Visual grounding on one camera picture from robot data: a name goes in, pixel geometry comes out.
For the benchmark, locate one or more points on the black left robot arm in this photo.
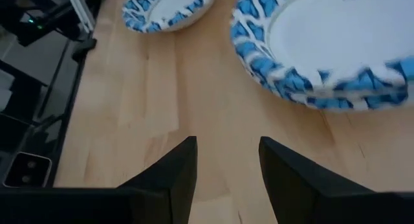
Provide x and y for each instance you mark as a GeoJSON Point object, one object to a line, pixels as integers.
{"type": "Point", "coordinates": [39, 20]}

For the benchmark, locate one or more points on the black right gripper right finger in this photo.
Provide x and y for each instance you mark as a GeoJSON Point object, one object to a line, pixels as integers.
{"type": "Point", "coordinates": [291, 185]}

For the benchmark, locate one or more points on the white aluminium extrusion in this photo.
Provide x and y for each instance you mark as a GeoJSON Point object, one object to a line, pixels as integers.
{"type": "Point", "coordinates": [82, 10]}

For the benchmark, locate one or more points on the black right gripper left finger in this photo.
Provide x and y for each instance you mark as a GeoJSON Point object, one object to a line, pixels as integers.
{"type": "Point", "coordinates": [174, 185]}

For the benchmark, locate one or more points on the blue patterned paper bowl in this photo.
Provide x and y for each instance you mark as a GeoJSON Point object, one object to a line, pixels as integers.
{"type": "Point", "coordinates": [355, 103]}
{"type": "Point", "coordinates": [336, 39]}
{"type": "Point", "coordinates": [168, 8]}

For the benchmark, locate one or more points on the black table frame rail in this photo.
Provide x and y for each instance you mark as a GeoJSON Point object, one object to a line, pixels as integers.
{"type": "Point", "coordinates": [69, 114]}

